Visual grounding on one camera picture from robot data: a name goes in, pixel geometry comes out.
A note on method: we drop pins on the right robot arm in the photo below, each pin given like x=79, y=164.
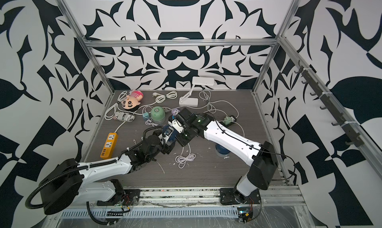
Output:
x=261, y=158

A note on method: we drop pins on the green charger plug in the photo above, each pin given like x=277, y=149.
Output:
x=229, y=119

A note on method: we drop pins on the yellow power strip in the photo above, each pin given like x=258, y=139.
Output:
x=109, y=146

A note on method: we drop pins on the cartoon head toy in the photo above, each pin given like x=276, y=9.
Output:
x=132, y=101

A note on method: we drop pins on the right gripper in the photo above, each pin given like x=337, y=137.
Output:
x=181, y=140

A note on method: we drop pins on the purple power strip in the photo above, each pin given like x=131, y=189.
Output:
x=175, y=111

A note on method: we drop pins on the wall hook rack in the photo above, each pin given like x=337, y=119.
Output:
x=332, y=105

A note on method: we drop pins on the green meat grinder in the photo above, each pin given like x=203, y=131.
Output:
x=158, y=115

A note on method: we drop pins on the black power strip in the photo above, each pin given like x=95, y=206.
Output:
x=230, y=123

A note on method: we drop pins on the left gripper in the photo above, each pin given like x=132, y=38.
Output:
x=168, y=148

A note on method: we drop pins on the blue meat grinder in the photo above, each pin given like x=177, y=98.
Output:
x=175, y=133
x=221, y=151

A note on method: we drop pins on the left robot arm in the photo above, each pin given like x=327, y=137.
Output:
x=76, y=183

